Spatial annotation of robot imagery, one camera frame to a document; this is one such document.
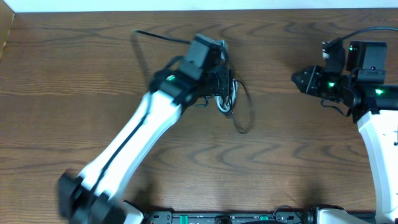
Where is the white USB cable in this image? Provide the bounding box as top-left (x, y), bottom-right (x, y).
top-left (215, 79), bottom-right (239, 114)

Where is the long thin black cable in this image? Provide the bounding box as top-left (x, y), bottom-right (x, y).
top-left (228, 79), bottom-right (256, 134)

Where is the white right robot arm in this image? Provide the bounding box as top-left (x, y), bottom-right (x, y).
top-left (292, 65), bottom-right (397, 223)

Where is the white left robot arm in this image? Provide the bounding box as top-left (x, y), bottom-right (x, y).
top-left (58, 65), bottom-right (233, 224)

